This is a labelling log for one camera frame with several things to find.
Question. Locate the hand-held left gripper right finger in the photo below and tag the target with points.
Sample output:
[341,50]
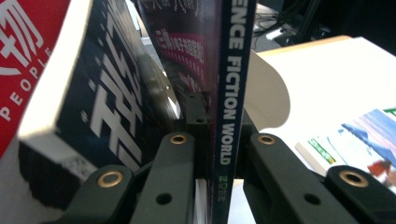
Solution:
[280,183]

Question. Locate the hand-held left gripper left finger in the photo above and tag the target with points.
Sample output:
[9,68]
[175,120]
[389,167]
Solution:
[174,180]

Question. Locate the beige expandable book rack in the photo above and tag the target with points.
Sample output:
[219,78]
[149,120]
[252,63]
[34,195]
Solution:
[267,93]

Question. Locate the dark blue space art magazine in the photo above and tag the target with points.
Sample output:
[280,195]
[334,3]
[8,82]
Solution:
[109,93]

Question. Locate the thin red cover magazine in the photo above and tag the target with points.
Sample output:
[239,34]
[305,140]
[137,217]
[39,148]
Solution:
[232,77]

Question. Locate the portrait cover magazine red banner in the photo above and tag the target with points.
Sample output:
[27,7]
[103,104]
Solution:
[21,46]

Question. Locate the white power strip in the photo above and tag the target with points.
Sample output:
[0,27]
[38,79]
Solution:
[275,34]

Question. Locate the black stand with dark base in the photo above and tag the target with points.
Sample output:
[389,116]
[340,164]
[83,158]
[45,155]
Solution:
[306,21]

